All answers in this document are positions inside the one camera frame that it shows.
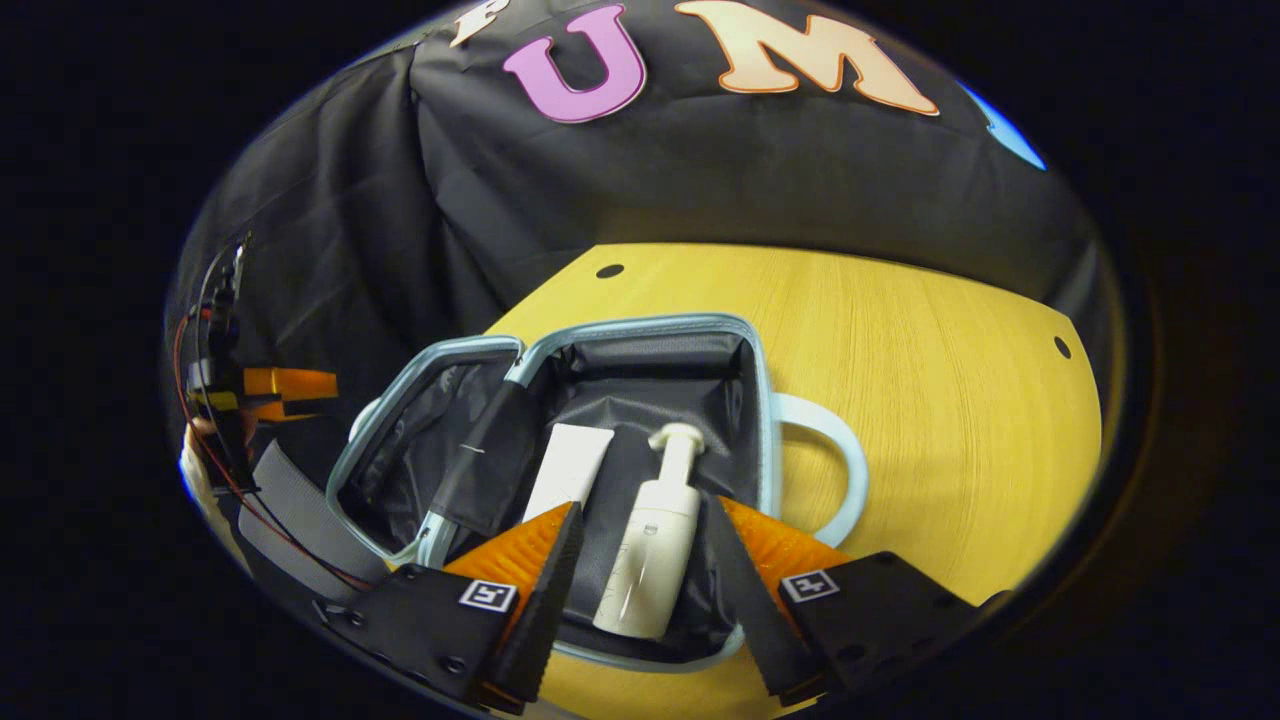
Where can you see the white pump bottle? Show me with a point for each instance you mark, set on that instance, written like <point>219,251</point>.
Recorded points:
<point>650,560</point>

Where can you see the white squeeze tube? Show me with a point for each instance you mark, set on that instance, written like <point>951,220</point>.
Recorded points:
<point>570,465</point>

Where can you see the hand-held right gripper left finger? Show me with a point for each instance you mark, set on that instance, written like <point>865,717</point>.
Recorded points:
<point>550,610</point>

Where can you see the black backdrop cloth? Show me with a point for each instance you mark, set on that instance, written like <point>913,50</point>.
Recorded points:
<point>800,170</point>

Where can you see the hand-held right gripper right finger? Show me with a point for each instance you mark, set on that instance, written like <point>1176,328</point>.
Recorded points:
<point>750,610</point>

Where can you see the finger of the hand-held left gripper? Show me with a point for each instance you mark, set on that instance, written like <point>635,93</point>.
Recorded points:
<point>290,381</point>
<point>295,408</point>

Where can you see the black table hole cap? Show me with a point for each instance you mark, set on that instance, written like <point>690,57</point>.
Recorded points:
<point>610,271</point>
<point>1062,347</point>

